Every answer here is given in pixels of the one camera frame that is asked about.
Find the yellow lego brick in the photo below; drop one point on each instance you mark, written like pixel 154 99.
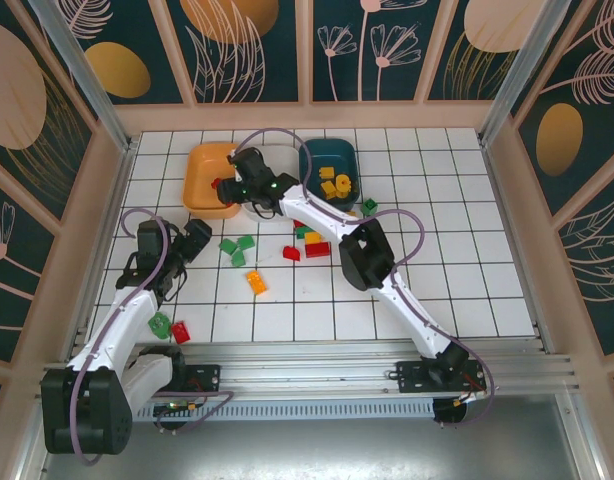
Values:
pixel 313 238
pixel 327 172
pixel 329 190

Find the red sloped lego brick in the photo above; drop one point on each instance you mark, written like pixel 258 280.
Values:
pixel 291 253

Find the yellow lego with red centre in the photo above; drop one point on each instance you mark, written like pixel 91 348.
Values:
pixel 343 183

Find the orange-yellow long lego brick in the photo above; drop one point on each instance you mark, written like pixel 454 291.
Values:
pixel 257 282

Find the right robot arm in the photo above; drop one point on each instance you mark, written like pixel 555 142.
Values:
pixel 417 325

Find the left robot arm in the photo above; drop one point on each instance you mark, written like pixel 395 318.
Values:
pixel 119 325

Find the white plastic bin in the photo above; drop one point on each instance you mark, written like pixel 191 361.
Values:
pixel 284 159

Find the teal plastic bin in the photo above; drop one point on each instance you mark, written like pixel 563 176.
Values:
pixel 337 155

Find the orange plastic bin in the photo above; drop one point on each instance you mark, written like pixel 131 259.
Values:
pixel 202 170

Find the small electronics board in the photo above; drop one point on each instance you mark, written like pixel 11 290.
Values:
pixel 177 406

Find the grey metal sheet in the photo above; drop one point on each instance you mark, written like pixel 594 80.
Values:
pixel 307 450

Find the aluminium side rail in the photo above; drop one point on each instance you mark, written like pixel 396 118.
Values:
pixel 110 225
pixel 521 260

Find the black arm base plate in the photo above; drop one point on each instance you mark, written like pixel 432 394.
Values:
pixel 409 377
pixel 204 377

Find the aluminium corner post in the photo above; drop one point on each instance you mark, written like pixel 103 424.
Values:
pixel 94 85
pixel 523 75

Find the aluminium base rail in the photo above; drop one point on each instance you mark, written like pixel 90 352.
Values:
pixel 312 370

